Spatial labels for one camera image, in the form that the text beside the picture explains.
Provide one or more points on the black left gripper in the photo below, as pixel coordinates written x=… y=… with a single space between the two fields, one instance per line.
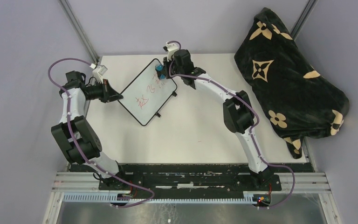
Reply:
x=109 y=94

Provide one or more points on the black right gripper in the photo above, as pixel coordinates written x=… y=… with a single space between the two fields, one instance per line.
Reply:
x=166 y=64

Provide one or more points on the blue whiteboard eraser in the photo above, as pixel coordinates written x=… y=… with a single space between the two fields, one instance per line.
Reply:
x=161 y=71

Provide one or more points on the small black-framed whiteboard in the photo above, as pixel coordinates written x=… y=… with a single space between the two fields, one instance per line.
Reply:
x=146 y=94

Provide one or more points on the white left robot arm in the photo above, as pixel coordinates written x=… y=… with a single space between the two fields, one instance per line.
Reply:
x=76 y=138

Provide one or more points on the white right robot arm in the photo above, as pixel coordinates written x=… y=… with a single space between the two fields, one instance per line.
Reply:
x=238 y=115

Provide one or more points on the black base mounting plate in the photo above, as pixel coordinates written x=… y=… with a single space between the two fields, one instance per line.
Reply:
x=192 y=182

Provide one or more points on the black patterned blanket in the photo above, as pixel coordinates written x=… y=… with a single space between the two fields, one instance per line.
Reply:
x=297 y=100

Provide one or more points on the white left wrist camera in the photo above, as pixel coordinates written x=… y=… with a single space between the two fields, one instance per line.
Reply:
x=98 y=72

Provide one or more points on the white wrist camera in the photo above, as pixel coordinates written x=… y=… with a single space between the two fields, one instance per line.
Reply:
x=98 y=72
x=170 y=48

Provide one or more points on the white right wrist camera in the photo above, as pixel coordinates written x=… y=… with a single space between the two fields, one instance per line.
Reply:
x=170 y=48

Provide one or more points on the aluminium frame rails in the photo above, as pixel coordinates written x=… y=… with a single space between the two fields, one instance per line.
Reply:
x=305 y=199

